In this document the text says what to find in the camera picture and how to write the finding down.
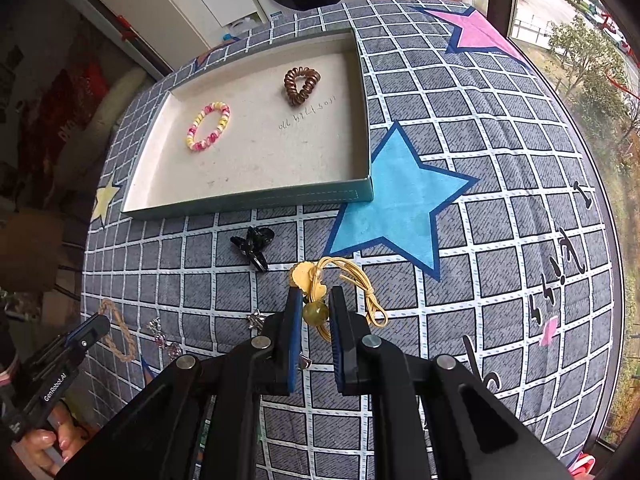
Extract red cushion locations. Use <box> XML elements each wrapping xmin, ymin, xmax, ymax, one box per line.
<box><xmin>20</xmin><ymin>62</ymin><xmax>108</xmax><ymax>161</ymax></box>

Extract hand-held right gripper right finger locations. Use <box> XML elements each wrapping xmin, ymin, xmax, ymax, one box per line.
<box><xmin>327</xmin><ymin>285</ymin><xmax>571</xmax><ymax>480</ymax></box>

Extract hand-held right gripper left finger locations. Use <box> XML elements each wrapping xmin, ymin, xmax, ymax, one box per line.
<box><xmin>55</xmin><ymin>287</ymin><xmax>306</xmax><ymax>480</ymax></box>

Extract grid star printed tablecloth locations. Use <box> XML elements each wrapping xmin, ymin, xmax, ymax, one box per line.
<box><xmin>82</xmin><ymin>0</ymin><xmax>623</xmax><ymax>466</ymax></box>

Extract brown spiral hair tie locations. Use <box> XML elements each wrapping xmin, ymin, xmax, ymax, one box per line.
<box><xmin>284</xmin><ymin>66</ymin><xmax>321</xmax><ymax>107</ymax></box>

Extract silver star hair clip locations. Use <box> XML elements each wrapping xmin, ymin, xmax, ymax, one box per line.
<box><xmin>246</xmin><ymin>310</ymin><xmax>313</xmax><ymax>370</ymax></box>

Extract pink heart crystal hair clip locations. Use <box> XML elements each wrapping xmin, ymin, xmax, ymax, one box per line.
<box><xmin>156</xmin><ymin>335</ymin><xmax>182</xmax><ymax>359</ymax></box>

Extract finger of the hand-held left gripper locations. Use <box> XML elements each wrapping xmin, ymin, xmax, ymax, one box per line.
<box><xmin>52</xmin><ymin>314</ymin><xmax>112</xmax><ymax>368</ymax></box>

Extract outdoor tree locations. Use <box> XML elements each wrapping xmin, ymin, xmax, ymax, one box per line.
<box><xmin>547</xmin><ymin>15</ymin><xmax>640</xmax><ymax>128</ymax></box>

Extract pink yellow spiral hair tie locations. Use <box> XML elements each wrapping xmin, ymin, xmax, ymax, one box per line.
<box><xmin>186</xmin><ymin>101</ymin><xmax>232</xmax><ymax>153</ymax></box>

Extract yellow beaded hair tie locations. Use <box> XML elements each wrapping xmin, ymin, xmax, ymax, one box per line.
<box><xmin>287</xmin><ymin>256</ymin><xmax>390</xmax><ymax>343</ymax></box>

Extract cream cushion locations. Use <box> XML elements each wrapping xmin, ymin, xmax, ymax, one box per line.
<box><xmin>50</xmin><ymin>67</ymin><xmax>151</xmax><ymax>186</ymax></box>

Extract shallow cardboard tray box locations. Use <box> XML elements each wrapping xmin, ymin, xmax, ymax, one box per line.
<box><xmin>120</xmin><ymin>27</ymin><xmax>373</xmax><ymax>221</ymax></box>

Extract beige braided hair band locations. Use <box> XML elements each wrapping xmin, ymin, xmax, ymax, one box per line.
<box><xmin>98</xmin><ymin>298</ymin><xmax>135</xmax><ymax>362</ymax></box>

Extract person's left hand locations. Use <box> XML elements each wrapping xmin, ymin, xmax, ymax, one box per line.
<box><xmin>20</xmin><ymin>402</ymin><xmax>88</xmax><ymax>478</ymax></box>

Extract black claw hair clip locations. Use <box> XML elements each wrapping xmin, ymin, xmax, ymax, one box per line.
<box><xmin>230</xmin><ymin>226</ymin><xmax>276</xmax><ymax>273</ymax></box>

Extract red handled mop pole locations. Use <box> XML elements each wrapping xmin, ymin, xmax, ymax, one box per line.
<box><xmin>52</xmin><ymin>0</ymin><xmax>173</xmax><ymax>77</ymax></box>

